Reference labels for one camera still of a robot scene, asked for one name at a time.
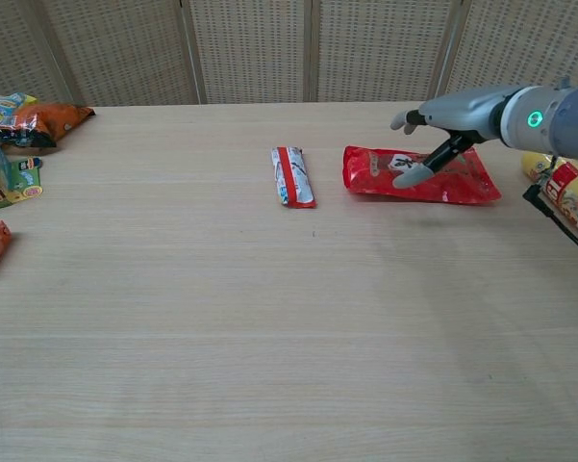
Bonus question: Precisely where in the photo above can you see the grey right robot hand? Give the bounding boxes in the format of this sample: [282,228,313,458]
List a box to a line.
[390,85,507,190]

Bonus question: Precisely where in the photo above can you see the red snack package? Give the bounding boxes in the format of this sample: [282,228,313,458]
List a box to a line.
[341,144,503,206]

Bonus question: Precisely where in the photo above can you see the yellow chip tube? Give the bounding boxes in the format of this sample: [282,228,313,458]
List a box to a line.
[520,150,578,252]

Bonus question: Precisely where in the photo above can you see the silver red-striped snack stick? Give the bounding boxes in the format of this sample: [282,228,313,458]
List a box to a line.
[269,145,318,210]

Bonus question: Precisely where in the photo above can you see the woven wooden folding screen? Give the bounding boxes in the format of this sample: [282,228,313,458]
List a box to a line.
[0,0,578,108]

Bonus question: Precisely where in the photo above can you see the orange chip bag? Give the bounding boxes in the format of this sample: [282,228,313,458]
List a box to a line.
[0,102,97,150]

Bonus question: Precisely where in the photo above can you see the small green drink carton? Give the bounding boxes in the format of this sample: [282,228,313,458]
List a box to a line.
[8,157,45,204]

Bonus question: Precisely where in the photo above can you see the large yellow snack bag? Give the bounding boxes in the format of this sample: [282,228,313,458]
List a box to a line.
[0,91,39,134]

